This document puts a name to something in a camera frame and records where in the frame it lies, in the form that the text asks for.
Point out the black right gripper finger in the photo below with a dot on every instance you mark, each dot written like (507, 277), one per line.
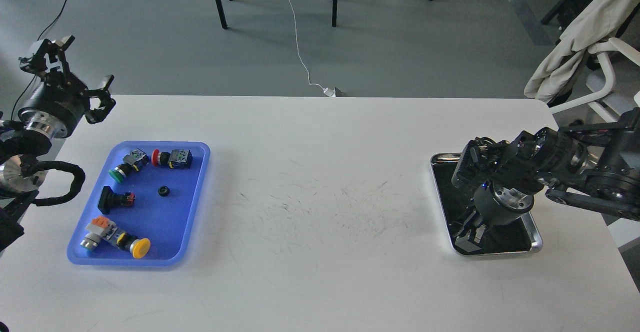
(468, 220)
(475, 241)

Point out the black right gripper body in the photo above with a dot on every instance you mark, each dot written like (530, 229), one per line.
(498, 205)

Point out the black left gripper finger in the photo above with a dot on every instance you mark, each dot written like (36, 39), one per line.
(47, 61)
(106, 101)

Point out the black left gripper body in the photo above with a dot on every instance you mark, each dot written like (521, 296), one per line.
(53, 112)

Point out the small black gear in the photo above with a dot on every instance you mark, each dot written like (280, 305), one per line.
(163, 191)

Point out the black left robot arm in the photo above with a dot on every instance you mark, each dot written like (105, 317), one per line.
(22, 173)

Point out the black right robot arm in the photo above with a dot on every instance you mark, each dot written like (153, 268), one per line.
(593, 167)

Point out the silver metal tray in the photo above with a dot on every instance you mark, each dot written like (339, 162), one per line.
(518, 237)

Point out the blue plastic tray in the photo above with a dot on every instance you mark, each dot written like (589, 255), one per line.
(166, 221)

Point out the orange grey contact block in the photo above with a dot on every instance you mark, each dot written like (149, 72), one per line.
(99, 229)

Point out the beige cloth on chair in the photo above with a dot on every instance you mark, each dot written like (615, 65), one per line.
(601, 19)

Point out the green push button switch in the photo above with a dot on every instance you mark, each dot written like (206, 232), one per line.
(134, 161)

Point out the black selector switch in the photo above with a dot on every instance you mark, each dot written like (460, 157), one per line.
(108, 200)

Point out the red push button switch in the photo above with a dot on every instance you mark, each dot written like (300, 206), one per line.
(176, 159)

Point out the yellow push button switch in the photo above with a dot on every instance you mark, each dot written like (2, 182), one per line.
(136, 246)

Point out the white chair frame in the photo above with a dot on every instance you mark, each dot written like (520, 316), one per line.
(609, 98)

